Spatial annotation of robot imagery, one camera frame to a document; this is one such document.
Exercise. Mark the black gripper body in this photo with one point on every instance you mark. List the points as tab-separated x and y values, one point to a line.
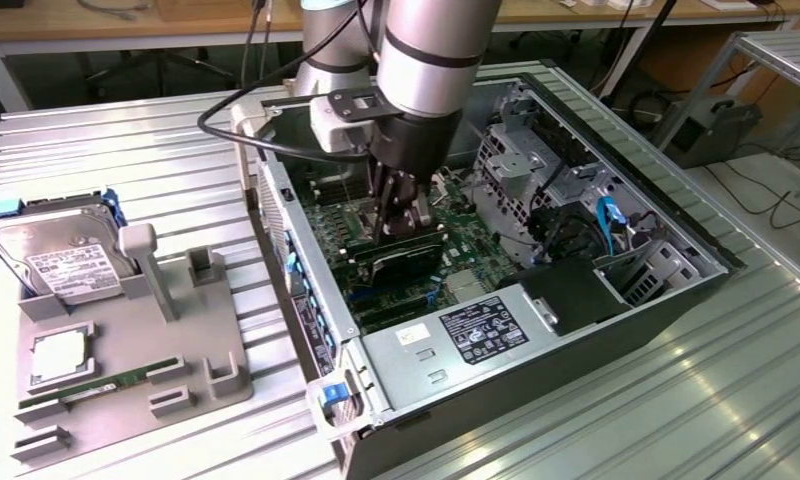
420	142

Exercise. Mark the black graphics card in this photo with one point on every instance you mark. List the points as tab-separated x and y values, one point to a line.
400	260

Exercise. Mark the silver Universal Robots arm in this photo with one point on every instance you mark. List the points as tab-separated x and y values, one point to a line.
427	45

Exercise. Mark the green motherboard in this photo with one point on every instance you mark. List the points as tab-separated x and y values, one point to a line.
467	250

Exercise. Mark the metal disk bay cage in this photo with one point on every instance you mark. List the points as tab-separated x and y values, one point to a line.
520	145

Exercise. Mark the grey power supply unit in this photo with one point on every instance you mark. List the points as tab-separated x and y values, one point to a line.
467	345

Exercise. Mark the black plastic air shroud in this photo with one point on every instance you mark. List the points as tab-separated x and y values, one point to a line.
567	295

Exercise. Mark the open black PC case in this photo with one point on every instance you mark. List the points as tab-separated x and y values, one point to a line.
647	210

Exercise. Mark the blue case latch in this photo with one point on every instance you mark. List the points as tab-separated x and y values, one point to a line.
334	392

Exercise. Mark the blue disk caddy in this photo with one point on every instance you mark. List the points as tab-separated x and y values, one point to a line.
109	200

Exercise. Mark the black box on floor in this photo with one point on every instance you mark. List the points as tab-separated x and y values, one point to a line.
714	132

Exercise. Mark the wooden desk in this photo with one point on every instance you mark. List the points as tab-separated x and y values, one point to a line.
173	20

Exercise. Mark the grey parts rack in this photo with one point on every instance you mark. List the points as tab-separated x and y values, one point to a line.
133	360

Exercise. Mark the silver hard disk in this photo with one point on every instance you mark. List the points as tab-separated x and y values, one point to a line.
60	255

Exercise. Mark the green RAM stick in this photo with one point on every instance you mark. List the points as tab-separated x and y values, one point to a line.
100	387

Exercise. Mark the silver CPU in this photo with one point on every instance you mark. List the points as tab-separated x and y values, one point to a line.
59	357

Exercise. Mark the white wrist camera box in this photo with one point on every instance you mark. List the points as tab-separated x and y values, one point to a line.
336	125

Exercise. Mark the aluminium profile frame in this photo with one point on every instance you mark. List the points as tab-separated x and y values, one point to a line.
774	55

